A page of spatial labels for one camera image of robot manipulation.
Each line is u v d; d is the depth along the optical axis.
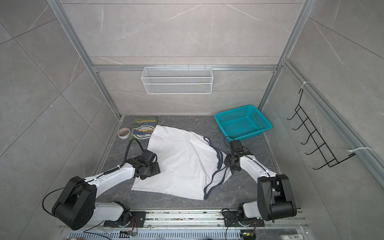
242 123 1.15
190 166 0.92
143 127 1.07
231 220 0.73
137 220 0.73
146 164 0.66
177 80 1.01
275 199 0.43
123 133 1.10
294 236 0.67
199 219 0.75
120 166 0.56
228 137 0.95
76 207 0.41
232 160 0.65
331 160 0.58
